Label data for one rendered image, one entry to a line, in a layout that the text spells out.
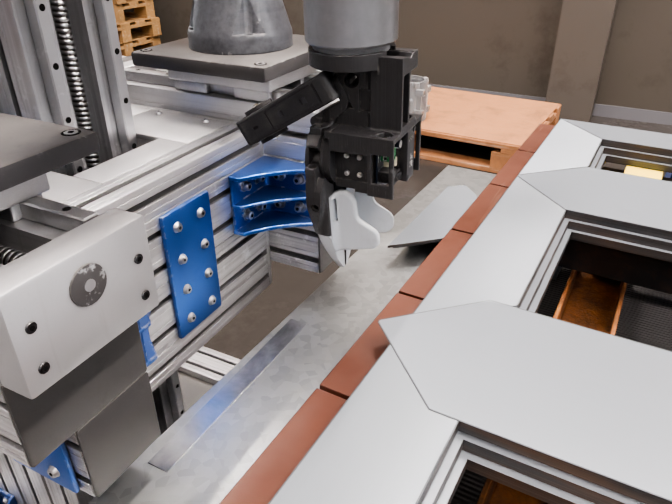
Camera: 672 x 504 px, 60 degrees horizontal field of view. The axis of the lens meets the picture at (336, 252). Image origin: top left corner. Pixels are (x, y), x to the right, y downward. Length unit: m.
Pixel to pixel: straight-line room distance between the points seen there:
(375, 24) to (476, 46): 4.07
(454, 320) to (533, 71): 3.94
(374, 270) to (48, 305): 0.64
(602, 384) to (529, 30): 3.97
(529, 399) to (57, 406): 0.39
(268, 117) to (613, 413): 0.38
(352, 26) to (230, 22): 0.41
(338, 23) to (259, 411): 0.47
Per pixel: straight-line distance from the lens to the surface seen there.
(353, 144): 0.49
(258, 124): 0.54
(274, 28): 0.87
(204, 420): 0.75
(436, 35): 4.61
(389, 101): 0.48
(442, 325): 0.60
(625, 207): 0.91
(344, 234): 0.55
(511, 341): 0.59
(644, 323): 1.23
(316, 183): 0.51
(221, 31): 0.85
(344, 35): 0.47
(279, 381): 0.78
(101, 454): 0.62
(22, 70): 0.75
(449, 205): 1.15
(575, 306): 0.98
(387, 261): 1.03
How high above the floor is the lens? 1.21
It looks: 30 degrees down
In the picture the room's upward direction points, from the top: straight up
